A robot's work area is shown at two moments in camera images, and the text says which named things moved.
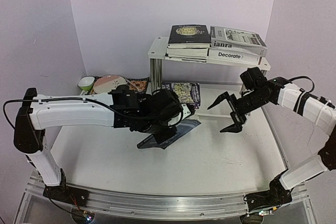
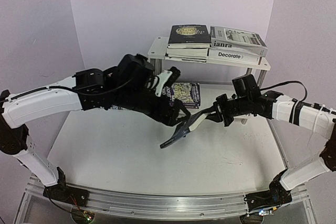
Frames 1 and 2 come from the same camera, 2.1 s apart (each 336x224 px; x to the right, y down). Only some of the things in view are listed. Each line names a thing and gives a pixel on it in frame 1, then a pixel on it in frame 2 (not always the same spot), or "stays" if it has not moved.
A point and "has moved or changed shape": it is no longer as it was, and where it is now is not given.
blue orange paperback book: x=187 y=52 stays
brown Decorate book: x=231 y=55 stays
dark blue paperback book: x=185 y=126 has moved or changed shape
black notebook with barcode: x=189 y=36 stays
